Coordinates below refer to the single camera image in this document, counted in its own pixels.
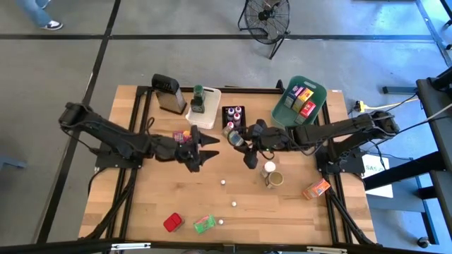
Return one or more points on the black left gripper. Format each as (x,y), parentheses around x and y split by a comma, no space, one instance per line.
(183,151)

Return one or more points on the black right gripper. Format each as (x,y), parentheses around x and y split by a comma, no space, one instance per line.
(273,139)

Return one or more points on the blue-capped small bottle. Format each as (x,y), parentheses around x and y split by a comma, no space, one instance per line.
(235,138)

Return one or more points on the pink cereal box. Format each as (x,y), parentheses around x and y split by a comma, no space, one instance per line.
(180,135)

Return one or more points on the white-lidded seasoning jar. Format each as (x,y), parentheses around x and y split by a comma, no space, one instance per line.
(269,166)

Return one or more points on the red food colouring bottle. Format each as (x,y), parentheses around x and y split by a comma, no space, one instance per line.
(237,119)

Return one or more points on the pink food colouring bottle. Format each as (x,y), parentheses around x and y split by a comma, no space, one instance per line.
(229,126)

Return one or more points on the teal plastic bin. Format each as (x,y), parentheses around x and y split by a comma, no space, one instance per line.
(284,120)

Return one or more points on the purple food colouring bottle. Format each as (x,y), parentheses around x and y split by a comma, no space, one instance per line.
(238,109)

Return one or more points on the black slotted plastic basket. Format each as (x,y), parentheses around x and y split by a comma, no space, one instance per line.
(224,116)

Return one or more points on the white plastic bin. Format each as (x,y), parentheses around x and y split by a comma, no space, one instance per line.
(212,109)

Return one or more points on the tan-lidded seasoning jar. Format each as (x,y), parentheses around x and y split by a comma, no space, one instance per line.
(276,178)

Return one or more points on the black-lidded spice jar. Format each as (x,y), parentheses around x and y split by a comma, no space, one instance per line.
(197,102)

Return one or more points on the small red cereal box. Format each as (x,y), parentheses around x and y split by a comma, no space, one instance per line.
(306,112)

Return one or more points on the yellow Corn Pops box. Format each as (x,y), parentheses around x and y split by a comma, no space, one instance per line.
(303,99)

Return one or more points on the small orange box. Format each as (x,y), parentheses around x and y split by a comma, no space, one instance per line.
(316,189)

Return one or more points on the red flip-top container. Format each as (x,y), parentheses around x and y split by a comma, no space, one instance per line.
(173,222)

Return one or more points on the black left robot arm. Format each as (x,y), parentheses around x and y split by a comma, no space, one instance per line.
(106,132)

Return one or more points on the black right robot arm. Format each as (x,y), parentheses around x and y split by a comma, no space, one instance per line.
(335,132)

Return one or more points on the metal box grater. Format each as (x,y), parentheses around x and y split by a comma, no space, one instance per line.
(169,98)

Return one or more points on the green-lidded spice jar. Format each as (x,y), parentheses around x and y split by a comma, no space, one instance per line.
(198,90)

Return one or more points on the blue Frosted Flakes box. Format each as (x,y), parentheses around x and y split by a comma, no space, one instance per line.
(292,96)

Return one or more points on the green Apple Jacks box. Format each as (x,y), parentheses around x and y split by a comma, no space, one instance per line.
(204,225)

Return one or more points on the black floor fan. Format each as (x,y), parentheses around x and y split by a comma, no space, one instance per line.
(265,16)

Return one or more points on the white sign green letters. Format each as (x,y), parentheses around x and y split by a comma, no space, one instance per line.
(381,183)

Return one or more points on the black front crossbar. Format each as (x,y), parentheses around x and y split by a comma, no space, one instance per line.
(70,247)

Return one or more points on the black work desk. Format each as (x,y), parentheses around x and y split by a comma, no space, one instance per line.
(434,106)

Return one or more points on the black caster wheel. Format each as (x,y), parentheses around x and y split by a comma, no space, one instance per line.
(422,242)

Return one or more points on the person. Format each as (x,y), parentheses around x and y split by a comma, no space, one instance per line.
(35,14)

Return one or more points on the black aluminium rig frame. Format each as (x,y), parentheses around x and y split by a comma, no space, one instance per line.
(254,90)

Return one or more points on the grey floor bracket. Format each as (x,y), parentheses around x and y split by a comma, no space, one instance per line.
(16,164)

